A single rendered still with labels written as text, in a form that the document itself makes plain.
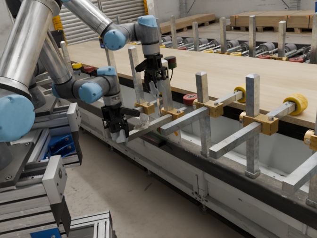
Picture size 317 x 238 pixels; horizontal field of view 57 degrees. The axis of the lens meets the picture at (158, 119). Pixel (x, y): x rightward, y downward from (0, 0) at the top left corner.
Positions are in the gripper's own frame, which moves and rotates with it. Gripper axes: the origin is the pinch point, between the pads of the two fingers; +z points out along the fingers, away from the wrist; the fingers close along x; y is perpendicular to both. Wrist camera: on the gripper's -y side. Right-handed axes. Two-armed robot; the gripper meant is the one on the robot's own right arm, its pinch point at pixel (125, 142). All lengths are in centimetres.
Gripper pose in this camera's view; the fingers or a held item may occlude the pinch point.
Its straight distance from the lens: 134.2
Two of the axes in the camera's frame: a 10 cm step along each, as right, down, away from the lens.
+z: 1.3, 9.0, 4.1
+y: -7.7, 3.6, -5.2
